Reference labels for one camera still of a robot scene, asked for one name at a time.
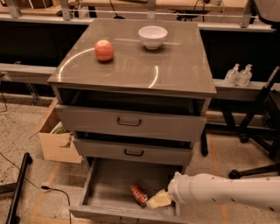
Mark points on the cardboard box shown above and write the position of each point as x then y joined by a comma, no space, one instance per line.
55,146

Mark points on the black stand leg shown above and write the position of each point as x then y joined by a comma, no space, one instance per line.
16,188

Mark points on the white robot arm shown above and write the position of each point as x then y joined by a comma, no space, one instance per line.
263,193

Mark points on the white ceramic bowl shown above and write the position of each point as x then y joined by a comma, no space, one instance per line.
152,37

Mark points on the red apple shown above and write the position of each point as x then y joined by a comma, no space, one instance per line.
104,50

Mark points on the grey drawer cabinet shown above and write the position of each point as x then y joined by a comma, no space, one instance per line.
174,79

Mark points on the grey open bottom drawer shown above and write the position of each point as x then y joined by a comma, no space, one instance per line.
106,195

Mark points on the black office chair base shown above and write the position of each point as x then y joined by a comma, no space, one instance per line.
266,101

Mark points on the grey middle drawer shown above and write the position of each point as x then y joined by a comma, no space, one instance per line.
133,152

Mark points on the grey top drawer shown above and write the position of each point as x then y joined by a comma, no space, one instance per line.
183,128

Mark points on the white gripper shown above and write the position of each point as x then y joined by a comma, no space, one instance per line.
176,188

